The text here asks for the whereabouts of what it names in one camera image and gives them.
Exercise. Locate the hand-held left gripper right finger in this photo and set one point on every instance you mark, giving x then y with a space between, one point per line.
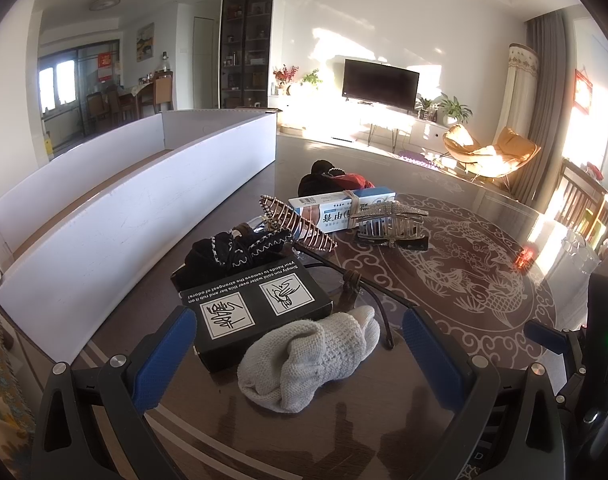
431 355

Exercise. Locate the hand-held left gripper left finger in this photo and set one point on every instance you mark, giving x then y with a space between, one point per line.
163 355

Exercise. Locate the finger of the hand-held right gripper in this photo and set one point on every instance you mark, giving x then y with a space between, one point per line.
546 332

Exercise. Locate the black knitted cloth white stitching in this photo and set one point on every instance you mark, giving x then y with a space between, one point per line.
218 255

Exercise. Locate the white cardboard box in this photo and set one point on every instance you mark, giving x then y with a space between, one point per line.
108 240

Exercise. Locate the grey knitted sock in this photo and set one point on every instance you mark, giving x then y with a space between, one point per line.
304 355

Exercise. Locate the black box with white labels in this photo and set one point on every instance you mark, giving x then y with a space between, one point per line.
284 280

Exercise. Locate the dark patterned glass desktop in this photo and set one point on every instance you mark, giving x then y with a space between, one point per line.
459 270

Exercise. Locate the clear plastic container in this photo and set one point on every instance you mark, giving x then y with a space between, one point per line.
579 255

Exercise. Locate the wooden chair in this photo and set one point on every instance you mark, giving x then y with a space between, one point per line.
579 200

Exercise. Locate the silver hair clip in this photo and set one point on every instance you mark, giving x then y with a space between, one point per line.
384 217

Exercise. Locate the floral patterned cloth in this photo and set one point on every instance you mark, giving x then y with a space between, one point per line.
3 410

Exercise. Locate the blue and white carton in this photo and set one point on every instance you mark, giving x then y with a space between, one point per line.
334 210

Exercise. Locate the rose gold hair clip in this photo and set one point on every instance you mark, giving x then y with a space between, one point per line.
304 230

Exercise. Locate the orange lounge chair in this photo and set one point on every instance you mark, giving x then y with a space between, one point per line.
514 147

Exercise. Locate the black and red cloth bundle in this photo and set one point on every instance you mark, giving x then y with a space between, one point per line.
319 180

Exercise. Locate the grey curtain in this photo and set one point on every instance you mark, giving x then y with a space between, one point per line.
544 110

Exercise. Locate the white television console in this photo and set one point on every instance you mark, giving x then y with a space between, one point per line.
424 130

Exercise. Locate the yellow floor sign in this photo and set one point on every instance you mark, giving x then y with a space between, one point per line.
47 145

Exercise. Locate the large green potted plant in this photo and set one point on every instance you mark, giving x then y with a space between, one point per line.
454 108

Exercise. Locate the dark dining chair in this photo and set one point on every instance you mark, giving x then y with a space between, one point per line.
97 110

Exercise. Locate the covered standing air conditioner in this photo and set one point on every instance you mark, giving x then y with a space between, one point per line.
519 80

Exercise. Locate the wooden dining table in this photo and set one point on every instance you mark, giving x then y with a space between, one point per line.
136 95

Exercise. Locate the tan dining chair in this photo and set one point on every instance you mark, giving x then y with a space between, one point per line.
162 92

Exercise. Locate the flat screen television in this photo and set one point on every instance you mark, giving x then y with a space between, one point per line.
379 82

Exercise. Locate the bottle on dining table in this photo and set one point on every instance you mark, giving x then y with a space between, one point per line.
164 62

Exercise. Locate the red door poster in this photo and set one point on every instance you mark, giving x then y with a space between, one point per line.
106 66

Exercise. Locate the white door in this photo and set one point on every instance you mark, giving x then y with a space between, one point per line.
203 60

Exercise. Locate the small green potted plant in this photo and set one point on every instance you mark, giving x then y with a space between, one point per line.
312 79

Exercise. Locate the red flower bouquet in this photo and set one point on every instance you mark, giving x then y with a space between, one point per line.
284 76

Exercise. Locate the dark glass display cabinet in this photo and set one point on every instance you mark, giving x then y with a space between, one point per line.
246 35

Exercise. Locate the round ceiling light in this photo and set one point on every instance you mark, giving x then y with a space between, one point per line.
104 3

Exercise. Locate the red wall hanging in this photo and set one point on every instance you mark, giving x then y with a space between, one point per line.
583 90

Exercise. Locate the framed wall painting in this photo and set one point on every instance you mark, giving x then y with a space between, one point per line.
145 42

